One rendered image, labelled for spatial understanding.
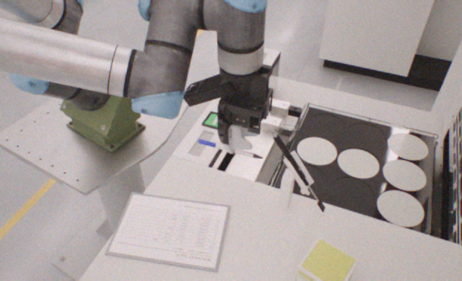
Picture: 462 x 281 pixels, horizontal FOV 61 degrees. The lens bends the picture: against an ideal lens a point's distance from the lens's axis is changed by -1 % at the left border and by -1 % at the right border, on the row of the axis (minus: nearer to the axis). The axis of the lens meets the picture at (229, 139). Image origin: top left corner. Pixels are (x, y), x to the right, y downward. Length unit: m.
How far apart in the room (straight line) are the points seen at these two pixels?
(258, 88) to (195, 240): 0.31
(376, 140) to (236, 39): 0.61
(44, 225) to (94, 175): 1.06
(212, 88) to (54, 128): 0.72
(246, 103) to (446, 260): 0.46
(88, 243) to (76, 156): 0.87
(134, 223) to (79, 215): 1.34
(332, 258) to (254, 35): 0.37
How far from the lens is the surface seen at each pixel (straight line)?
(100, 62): 0.60
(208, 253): 0.75
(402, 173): 1.04
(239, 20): 0.58
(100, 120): 1.14
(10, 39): 0.62
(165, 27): 0.60
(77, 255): 1.98
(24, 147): 1.28
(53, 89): 1.04
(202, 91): 0.70
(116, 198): 1.39
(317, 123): 1.12
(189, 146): 0.94
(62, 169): 1.17
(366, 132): 1.13
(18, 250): 2.12
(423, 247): 0.84
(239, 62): 0.62
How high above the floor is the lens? 1.61
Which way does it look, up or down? 43 degrees down
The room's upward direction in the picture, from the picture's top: straight up
